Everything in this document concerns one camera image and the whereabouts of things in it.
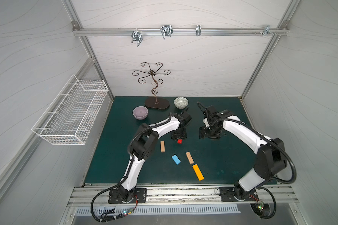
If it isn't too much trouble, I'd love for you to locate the metal clamp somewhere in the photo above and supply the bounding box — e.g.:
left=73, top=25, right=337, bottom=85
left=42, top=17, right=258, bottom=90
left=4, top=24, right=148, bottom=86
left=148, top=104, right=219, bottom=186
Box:
left=253, top=25, right=279, bottom=37
left=131, top=31, right=143, bottom=47
left=160, top=25, right=173, bottom=39
left=196, top=25, right=201, bottom=37

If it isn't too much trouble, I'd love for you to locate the right black cable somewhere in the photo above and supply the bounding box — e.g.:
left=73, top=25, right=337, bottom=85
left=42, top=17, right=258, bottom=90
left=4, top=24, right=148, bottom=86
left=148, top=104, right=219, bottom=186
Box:
left=250, top=187, right=277, bottom=220

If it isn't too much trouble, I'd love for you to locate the yellow block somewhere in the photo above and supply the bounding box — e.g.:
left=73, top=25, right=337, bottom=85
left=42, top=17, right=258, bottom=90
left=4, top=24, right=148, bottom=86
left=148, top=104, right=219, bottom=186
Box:
left=192, top=164, right=204, bottom=181

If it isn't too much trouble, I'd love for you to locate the left black cable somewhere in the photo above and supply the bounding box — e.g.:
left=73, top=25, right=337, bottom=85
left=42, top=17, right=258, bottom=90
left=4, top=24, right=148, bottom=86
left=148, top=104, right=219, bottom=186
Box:
left=90, top=179, right=138, bottom=223

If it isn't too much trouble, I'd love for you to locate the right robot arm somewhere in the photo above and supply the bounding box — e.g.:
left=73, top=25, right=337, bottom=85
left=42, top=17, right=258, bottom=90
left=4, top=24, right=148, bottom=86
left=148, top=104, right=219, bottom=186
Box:
left=197, top=102, right=287, bottom=201

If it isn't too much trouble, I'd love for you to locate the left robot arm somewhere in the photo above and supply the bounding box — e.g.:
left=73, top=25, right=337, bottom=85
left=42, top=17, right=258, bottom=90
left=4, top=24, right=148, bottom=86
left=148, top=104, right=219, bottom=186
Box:
left=117, top=111, right=192, bottom=202

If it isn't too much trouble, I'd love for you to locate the natural wood block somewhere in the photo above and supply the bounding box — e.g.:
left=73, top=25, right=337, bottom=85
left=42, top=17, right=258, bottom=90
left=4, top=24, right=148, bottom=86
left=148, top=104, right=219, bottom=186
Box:
left=186, top=152, right=194, bottom=165
left=160, top=141, right=165, bottom=153

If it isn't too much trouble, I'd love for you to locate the metal clamp far left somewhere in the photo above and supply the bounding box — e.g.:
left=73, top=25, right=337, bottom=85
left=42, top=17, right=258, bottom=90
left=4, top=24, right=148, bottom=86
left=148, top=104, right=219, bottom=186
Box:
left=131, top=31, right=143, bottom=47

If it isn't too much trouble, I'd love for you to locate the white vent strip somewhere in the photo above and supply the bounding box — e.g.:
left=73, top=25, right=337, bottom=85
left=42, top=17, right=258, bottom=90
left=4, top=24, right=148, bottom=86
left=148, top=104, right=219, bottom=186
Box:
left=75, top=204, right=241, bottom=217

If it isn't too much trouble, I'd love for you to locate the black cable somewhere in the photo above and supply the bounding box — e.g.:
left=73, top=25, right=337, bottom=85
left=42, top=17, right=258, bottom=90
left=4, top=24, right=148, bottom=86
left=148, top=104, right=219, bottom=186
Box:
left=250, top=187, right=277, bottom=220
left=90, top=179, right=138, bottom=223

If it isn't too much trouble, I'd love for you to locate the blue block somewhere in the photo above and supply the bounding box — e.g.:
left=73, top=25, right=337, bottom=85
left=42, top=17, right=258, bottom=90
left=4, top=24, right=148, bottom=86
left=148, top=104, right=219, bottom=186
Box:
left=172, top=155, right=181, bottom=165

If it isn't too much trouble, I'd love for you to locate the purple bowl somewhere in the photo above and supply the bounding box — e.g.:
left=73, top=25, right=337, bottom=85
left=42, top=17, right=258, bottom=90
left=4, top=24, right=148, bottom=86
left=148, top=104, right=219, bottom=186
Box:
left=132, top=106, right=148, bottom=120

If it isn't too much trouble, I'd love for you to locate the white wire basket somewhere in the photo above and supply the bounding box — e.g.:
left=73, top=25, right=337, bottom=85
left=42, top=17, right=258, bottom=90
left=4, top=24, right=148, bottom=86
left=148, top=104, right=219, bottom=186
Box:
left=32, top=75, right=109, bottom=145

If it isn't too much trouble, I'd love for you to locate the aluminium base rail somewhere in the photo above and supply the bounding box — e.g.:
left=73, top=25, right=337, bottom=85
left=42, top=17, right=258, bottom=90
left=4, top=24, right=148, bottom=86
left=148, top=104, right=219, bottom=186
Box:
left=67, top=184, right=299, bottom=207

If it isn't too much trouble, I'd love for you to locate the brown metal jewelry stand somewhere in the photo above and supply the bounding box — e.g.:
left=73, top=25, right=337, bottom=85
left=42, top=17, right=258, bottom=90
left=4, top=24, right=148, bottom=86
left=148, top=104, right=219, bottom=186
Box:
left=132, top=62, right=171, bottom=110

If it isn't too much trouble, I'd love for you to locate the patterned white green bowl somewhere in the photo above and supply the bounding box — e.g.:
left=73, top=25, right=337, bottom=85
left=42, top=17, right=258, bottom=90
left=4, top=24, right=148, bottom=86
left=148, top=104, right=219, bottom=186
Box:
left=174, top=97, right=189, bottom=109

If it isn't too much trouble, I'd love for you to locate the aluminium crossbar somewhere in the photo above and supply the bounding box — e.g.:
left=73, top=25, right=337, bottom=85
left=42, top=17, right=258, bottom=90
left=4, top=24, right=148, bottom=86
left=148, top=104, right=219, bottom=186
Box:
left=73, top=27, right=290, bottom=37

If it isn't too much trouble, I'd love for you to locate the metal clamp far right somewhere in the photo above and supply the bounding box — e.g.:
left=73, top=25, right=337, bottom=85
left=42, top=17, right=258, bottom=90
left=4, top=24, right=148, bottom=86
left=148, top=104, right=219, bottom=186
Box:
left=253, top=25, right=279, bottom=37

